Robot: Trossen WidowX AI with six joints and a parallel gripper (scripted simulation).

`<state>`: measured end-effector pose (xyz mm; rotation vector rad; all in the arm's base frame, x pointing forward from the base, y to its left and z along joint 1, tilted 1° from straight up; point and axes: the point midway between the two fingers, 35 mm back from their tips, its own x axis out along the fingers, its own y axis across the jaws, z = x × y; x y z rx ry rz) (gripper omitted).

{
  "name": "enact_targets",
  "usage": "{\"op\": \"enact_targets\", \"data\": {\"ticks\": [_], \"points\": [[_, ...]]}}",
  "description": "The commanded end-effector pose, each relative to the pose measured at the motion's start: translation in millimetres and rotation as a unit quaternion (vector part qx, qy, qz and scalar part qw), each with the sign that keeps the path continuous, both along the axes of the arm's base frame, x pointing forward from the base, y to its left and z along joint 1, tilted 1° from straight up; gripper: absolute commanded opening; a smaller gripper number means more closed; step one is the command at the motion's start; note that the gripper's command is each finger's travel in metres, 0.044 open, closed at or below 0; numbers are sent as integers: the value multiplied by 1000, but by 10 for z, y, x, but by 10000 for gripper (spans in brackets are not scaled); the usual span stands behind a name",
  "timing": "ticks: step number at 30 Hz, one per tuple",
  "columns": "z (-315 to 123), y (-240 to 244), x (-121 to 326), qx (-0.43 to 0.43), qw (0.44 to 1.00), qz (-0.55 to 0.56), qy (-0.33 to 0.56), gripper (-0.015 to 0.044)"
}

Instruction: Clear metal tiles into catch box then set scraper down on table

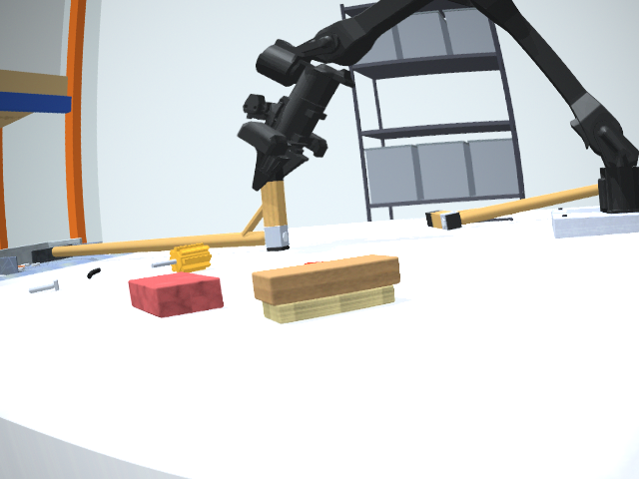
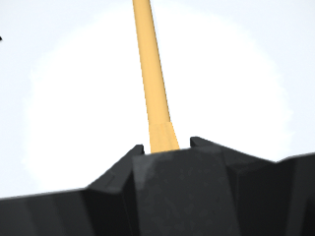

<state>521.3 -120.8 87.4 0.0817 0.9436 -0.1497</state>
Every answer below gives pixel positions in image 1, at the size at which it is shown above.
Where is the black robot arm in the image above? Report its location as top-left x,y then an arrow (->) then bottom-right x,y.
243,0 -> 639,215

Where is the red block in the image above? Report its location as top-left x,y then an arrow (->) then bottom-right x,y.
128,272 -> 224,318

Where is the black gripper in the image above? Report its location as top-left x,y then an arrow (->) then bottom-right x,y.
237,92 -> 328,192

